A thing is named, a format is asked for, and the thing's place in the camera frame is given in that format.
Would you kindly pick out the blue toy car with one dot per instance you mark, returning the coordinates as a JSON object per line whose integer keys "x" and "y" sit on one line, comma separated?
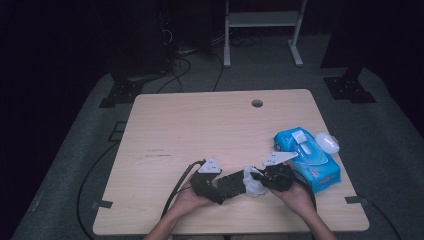
{"x": 233, "y": 185}

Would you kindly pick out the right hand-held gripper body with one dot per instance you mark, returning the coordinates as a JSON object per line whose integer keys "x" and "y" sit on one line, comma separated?
{"x": 278, "y": 176}

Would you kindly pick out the black stand base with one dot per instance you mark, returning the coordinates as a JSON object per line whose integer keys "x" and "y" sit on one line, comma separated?
{"x": 123, "y": 91}
{"x": 348, "y": 88}

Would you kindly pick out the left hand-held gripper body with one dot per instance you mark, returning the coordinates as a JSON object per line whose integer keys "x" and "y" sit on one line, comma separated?
{"x": 210, "y": 166}

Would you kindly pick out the grey table bracket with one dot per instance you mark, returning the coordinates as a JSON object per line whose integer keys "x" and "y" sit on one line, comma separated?
{"x": 103, "y": 204}
{"x": 355, "y": 200}

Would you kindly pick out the white metal stand frame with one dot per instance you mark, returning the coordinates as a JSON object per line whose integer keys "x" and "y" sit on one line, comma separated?
{"x": 261, "y": 19}

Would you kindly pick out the person's left hand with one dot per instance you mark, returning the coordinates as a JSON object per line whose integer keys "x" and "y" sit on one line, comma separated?
{"x": 188, "y": 203}

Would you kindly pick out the blue wet wipes pack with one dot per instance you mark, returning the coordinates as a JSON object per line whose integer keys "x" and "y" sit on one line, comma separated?
{"x": 316, "y": 170}

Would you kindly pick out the white wet wipe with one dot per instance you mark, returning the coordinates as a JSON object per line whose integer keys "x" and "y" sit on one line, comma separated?
{"x": 252, "y": 186}

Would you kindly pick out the person's right hand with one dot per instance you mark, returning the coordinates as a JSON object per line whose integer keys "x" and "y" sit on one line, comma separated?
{"x": 298, "y": 200}

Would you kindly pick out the dark equipment cabinet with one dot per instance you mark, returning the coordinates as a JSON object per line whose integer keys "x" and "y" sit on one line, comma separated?
{"x": 140, "y": 40}

